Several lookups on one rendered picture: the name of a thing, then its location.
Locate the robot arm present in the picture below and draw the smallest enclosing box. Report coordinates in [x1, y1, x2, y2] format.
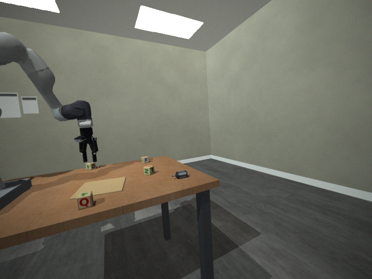
[0, 32, 93, 128]

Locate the beige square mat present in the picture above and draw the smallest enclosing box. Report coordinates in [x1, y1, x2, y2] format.
[69, 177, 126, 200]

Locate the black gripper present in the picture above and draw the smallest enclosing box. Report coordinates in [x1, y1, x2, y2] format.
[79, 128, 98, 162]

